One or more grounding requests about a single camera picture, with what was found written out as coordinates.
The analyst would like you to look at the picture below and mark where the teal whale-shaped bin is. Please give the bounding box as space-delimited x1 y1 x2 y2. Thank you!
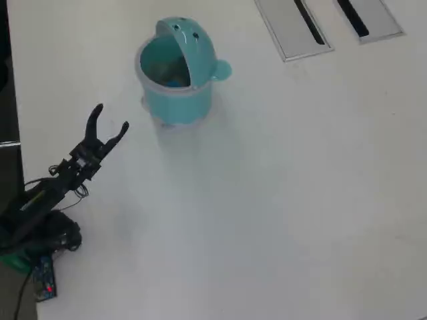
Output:
134 17 232 127

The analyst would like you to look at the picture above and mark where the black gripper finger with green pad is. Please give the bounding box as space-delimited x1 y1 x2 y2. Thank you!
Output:
99 121 130 158
83 103 104 147

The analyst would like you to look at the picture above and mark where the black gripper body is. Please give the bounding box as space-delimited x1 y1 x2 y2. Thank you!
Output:
69 140 103 181

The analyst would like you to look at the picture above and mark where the black power cable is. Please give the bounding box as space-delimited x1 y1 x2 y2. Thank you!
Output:
11 266 36 320

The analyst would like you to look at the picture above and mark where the silver cable tray cover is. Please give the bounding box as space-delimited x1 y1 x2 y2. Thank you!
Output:
254 0 335 63
333 0 404 45

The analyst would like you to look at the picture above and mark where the blue controller circuit board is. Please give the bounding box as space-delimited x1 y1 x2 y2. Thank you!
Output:
31 255 58 303

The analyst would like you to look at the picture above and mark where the green table clamp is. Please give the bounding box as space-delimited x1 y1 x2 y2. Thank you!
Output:
0 249 34 274

